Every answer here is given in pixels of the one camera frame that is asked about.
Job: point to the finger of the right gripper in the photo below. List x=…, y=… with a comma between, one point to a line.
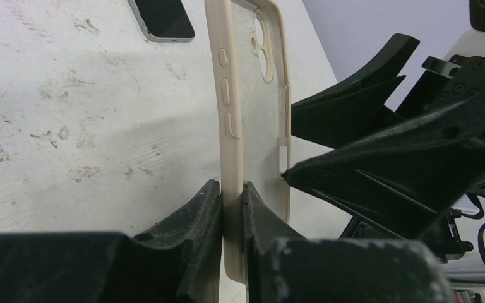
x=346, y=111

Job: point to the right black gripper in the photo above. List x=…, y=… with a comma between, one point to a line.
x=403, y=181

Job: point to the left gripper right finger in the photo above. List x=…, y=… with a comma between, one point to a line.
x=281, y=265

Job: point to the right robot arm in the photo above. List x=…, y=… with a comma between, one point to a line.
x=437, y=73

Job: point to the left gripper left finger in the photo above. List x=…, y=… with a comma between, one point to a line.
x=176, y=260

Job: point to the phone in dark case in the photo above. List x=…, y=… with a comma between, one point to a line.
x=163, y=21

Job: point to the beige phone case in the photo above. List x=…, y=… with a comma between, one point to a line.
x=252, y=86

